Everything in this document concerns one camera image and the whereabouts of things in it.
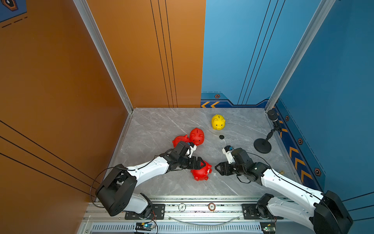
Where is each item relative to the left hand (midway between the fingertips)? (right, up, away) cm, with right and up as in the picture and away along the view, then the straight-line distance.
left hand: (201, 163), depth 83 cm
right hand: (+10, -2, -1) cm, 11 cm away
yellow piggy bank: (+13, +24, +20) cm, 34 cm away
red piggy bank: (-14, +13, +9) cm, 21 cm away
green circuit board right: (+32, -28, -12) cm, 44 cm away
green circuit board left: (-29, -27, -12) cm, 42 cm away
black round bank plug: (+16, +13, +20) cm, 28 cm away
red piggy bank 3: (+1, -4, -5) cm, 7 cm away
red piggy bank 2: (-2, +15, +9) cm, 17 cm away
